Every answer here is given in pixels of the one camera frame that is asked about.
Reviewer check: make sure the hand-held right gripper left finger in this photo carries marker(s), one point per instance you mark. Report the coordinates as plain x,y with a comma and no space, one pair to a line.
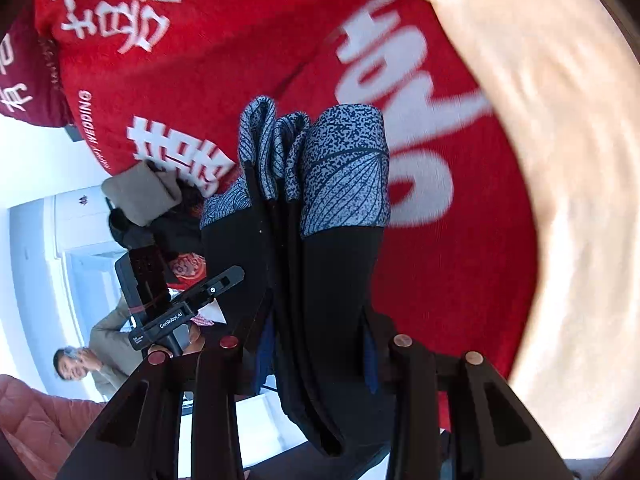
265,355

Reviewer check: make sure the white cabinet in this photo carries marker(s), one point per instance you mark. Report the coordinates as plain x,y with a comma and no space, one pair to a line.
40,270

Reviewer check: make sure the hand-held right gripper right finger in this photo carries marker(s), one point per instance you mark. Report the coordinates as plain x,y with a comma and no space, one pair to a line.
371,365

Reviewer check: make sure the person's left hand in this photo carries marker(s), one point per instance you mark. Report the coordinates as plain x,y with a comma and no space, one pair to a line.
192,340

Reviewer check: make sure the grey folded cloth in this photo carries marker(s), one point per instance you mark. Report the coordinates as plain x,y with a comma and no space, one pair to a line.
137,192

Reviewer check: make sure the dark clothes pile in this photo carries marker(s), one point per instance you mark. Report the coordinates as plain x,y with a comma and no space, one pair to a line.
170,232

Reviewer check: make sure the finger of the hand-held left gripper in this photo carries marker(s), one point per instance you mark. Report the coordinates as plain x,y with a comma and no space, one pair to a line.
215,285

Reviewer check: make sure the dark red printed pillow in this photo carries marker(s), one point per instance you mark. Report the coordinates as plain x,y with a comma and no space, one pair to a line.
30,80

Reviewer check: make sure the cream blanket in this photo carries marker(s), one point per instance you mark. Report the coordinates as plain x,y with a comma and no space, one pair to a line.
565,160

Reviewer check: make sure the red printed blanket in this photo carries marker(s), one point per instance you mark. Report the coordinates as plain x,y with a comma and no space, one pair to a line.
240,50

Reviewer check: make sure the black and blue patterned socks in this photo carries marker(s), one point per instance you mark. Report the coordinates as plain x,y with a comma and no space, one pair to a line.
330,285

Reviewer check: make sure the red patterned cloth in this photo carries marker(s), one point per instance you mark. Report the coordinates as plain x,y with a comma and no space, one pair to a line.
187,270

